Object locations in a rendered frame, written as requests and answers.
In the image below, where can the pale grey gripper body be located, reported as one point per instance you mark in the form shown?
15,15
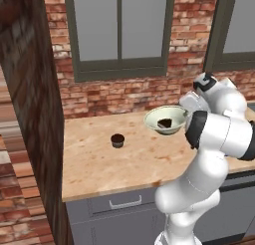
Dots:
195,102

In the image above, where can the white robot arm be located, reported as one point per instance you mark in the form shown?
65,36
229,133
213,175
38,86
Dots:
205,169

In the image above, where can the dark chocolate cake piece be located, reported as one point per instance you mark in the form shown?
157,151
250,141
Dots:
165,123

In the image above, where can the pale green bowl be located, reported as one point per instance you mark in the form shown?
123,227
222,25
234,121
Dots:
153,121

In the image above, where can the dark chocolate cupcake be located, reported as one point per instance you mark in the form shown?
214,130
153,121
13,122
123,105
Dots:
117,141

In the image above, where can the narrow grey-framed window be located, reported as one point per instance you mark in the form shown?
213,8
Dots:
232,30

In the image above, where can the wide grey-framed window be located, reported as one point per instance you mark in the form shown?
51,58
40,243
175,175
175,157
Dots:
119,30

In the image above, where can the grey dishwasher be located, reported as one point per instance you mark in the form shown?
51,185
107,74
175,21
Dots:
235,212

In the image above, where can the grey drawer front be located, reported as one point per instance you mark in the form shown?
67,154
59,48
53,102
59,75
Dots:
99,204

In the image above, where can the grey cupboard door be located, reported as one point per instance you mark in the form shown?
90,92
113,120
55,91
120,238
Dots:
126,229

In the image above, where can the tall dark wooden cabinet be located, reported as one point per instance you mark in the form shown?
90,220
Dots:
31,99

